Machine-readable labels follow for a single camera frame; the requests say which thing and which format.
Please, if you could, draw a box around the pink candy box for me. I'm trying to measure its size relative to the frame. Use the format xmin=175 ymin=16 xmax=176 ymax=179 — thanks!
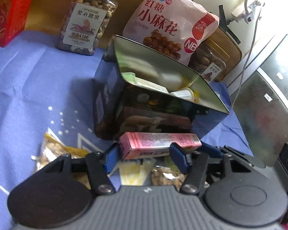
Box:
xmin=119 ymin=132 xmax=202 ymax=160

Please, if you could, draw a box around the yellow peanut snack packet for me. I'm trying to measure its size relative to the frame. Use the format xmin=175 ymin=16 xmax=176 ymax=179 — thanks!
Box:
xmin=31 ymin=131 xmax=92 ymax=190

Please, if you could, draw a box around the small white bottle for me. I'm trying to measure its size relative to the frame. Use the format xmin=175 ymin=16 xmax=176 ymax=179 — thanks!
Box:
xmin=170 ymin=87 xmax=195 ymax=102

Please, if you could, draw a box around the black tin snack box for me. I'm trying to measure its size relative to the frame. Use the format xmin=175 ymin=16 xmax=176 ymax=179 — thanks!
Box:
xmin=93 ymin=35 xmax=229 ymax=140

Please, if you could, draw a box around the light green snack packet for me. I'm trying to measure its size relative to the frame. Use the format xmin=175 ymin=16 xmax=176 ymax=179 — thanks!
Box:
xmin=122 ymin=72 xmax=169 ymax=94

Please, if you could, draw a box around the right nut jar gold lid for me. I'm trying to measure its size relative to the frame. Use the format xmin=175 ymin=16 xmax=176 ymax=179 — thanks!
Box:
xmin=188 ymin=39 xmax=229 ymax=84

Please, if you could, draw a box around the nut jar gold lid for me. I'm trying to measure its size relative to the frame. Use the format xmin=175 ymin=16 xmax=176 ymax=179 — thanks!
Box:
xmin=56 ymin=0 xmax=118 ymax=56
xmin=188 ymin=39 xmax=229 ymax=84

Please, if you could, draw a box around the blue printed tablecloth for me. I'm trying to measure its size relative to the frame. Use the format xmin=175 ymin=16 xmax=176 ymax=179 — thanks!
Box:
xmin=0 ymin=30 xmax=255 ymax=230

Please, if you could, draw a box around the pink twist snack bag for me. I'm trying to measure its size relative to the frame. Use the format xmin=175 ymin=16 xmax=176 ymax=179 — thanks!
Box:
xmin=123 ymin=0 xmax=219 ymax=65

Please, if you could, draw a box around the wooden board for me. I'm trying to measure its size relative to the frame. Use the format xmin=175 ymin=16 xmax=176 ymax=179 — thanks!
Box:
xmin=25 ymin=0 xmax=242 ymax=81

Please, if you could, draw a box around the left nut jar gold lid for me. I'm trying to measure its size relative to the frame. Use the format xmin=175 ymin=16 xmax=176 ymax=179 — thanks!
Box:
xmin=56 ymin=0 xmax=118 ymax=56

